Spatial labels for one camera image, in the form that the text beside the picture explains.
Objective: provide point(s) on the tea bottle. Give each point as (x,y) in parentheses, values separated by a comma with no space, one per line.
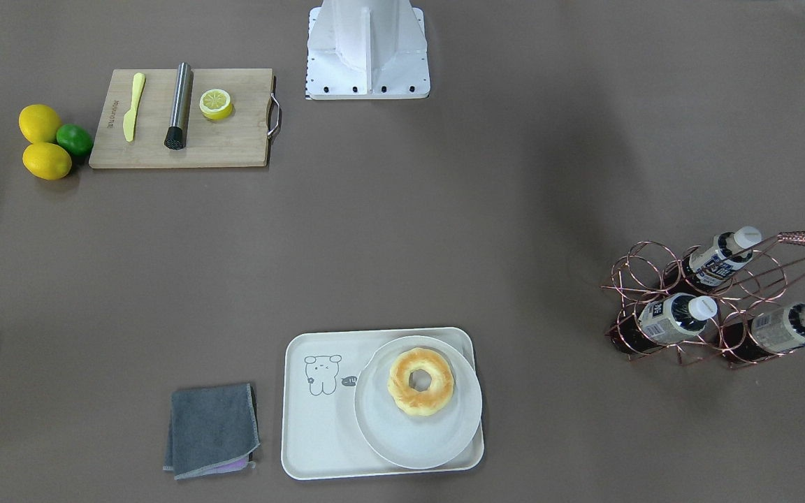
(706,269)
(662,323)
(765,336)

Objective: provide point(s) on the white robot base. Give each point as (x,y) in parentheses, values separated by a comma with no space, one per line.
(367,50)

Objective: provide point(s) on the cream rabbit tray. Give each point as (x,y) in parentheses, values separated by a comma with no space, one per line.
(320,435)

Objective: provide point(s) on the donut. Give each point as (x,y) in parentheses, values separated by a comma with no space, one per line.
(435,397)

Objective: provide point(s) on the white plate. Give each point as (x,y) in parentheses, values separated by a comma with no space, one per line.
(412,441)

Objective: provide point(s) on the wooden cutting board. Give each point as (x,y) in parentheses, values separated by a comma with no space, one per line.
(239,141)

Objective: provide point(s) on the half lemon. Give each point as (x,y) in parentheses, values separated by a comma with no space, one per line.
(216,104)

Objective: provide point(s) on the metal muddler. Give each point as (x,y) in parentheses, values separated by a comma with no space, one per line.
(176,135)

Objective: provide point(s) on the grey folded cloth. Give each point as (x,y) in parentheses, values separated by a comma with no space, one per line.
(211,431)

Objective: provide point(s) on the yellow plastic knife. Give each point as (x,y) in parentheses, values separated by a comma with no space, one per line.
(130,116)

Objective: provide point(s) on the green lime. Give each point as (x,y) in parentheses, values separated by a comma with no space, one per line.
(74,139)

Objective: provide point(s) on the lower yellow lemon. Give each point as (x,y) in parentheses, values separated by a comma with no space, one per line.
(47,161)

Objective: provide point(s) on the yellow lemon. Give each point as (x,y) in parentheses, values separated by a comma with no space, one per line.
(39,123)
(47,161)

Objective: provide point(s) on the upper yellow lemon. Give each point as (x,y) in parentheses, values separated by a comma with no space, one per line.
(39,123)

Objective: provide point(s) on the copper wire bottle rack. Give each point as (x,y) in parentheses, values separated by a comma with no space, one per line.
(759,287)

